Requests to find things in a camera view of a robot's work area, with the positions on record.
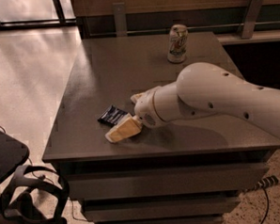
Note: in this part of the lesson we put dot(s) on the white 7up soda can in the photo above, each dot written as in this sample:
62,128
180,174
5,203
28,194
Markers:
177,43

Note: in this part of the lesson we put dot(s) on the grey metal bracket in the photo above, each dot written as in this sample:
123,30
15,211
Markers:
249,20
120,19

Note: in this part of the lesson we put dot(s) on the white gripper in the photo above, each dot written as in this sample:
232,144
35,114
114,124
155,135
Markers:
145,111

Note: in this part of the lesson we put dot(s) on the grey right metal bracket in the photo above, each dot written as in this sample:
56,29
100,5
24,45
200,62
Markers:
249,20

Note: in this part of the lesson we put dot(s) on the grey left metal bracket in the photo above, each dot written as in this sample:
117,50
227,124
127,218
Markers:
120,19

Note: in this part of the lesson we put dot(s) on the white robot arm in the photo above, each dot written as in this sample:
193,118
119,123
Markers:
201,89

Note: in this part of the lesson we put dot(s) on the blue rxbar blueberry wrapper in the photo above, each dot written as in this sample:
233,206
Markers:
111,116

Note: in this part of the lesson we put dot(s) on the striped black white handle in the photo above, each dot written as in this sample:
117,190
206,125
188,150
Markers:
265,183

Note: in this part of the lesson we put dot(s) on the black side table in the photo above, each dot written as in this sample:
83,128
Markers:
13,153

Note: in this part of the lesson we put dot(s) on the grey drawer cabinet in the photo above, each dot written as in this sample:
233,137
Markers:
188,172

